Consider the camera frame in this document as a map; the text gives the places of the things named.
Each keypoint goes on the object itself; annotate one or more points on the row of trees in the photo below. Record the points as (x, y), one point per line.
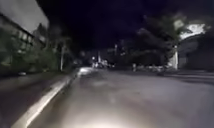
(41, 55)

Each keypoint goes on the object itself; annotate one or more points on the large dark tree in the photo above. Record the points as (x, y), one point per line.
(155, 43)

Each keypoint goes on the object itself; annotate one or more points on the pale concrete kerb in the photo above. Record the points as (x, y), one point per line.
(45, 100)

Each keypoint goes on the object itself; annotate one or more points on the building with lit windows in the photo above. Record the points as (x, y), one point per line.
(18, 26)

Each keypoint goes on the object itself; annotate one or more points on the dark pavement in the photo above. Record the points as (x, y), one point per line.
(18, 93)

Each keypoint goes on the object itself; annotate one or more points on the dark asphalt road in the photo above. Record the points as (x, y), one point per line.
(128, 96)

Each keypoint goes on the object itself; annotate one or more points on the pale pole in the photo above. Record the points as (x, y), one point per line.
(61, 56)

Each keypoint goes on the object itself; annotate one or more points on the pale building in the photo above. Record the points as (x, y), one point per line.
(195, 46)

